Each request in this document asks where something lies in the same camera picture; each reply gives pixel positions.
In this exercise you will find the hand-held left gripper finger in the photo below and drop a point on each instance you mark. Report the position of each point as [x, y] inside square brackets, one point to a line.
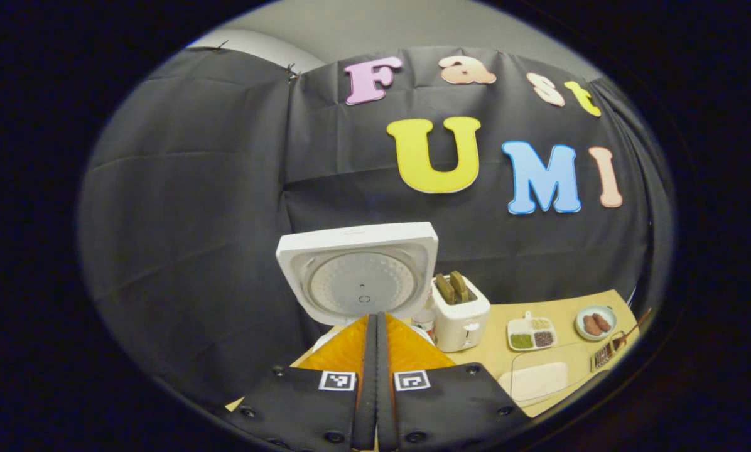
[369, 389]
[385, 389]

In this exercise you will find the white rice cooker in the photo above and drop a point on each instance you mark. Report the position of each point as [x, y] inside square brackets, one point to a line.
[356, 276]

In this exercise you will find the clear box of rice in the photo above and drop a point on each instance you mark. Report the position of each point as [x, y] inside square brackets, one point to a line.
[535, 380]

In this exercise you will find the brown wooden spoon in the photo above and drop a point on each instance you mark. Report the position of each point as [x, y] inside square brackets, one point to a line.
[633, 326]

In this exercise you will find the small red label jar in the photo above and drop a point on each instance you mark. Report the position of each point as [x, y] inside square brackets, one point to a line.
[423, 323]

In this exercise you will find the white toaster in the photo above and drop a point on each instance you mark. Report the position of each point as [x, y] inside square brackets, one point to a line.
[460, 323]

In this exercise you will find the brown toast slice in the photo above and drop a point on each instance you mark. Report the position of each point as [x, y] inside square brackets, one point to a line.
[444, 289]
[460, 285]

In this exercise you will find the white divided grain dish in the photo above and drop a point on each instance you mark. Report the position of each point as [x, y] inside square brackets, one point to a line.
[531, 333]

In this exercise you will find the pale green plate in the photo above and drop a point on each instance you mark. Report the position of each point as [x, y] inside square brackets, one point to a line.
[581, 329]

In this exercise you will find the reddish brown meat piece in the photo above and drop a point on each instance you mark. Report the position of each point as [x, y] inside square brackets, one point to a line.
[592, 325]
[602, 321]

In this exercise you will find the black backdrop cloth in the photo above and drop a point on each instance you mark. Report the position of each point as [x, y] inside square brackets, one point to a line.
[193, 220]

